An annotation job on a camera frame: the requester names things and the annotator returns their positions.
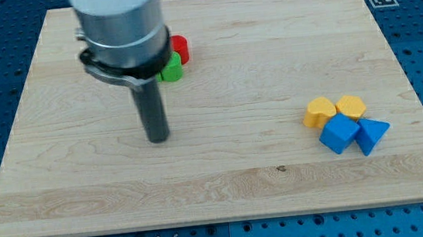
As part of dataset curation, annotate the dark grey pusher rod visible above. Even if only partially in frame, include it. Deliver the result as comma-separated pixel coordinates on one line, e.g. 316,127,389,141
132,78,170,143

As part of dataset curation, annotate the green circle block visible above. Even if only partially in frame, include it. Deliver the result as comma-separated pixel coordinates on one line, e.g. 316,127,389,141
156,52,183,82

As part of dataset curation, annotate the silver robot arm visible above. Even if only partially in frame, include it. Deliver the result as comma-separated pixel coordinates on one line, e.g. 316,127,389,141
69,0,173,143

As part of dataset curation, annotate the red cylinder block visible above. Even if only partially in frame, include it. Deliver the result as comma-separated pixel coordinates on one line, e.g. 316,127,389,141
170,35,190,65

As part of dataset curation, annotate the wooden board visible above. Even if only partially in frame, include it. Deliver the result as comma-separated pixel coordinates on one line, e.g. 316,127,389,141
0,0,423,237

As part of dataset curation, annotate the yellow heart block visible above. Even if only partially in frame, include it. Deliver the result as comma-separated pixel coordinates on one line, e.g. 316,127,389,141
303,96,337,129

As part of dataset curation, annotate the blue cube block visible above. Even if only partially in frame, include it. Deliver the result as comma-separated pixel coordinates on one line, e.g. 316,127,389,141
319,113,360,154

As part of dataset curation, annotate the yellow hexagon block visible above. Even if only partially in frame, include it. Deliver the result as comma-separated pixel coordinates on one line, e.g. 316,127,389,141
335,95,367,121

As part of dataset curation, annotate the blue triangle block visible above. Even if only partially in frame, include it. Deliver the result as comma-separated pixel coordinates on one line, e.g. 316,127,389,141
355,118,390,156

